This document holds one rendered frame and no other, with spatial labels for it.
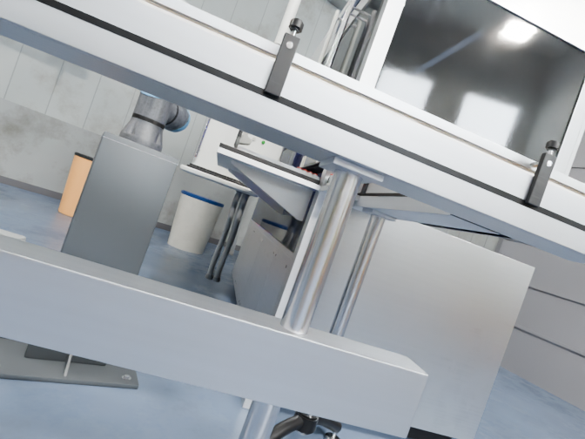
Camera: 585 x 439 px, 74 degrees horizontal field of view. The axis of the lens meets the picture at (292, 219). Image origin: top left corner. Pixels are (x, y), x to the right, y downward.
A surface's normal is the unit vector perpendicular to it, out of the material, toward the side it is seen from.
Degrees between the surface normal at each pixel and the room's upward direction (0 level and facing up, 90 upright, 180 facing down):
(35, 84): 90
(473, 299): 90
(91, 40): 90
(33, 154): 90
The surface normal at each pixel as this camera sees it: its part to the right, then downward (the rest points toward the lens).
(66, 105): 0.46, 0.16
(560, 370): -0.82, -0.30
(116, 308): 0.19, 0.07
